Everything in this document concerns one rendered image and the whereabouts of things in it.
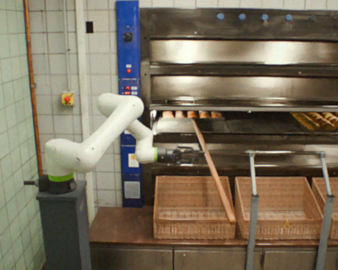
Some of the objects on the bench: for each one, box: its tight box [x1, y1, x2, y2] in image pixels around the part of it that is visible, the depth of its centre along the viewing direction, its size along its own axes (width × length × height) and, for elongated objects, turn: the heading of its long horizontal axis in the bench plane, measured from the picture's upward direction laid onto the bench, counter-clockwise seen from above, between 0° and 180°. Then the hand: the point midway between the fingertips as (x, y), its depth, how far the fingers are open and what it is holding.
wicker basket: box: [234, 177, 324, 240], centre depth 276 cm, size 49×56×28 cm
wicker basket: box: [153, 176, 236, 240], centre depth 278 cm, size 49×56×28 cm
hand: (199, 155), depth 238 cm, fingers open, 3 cm apart
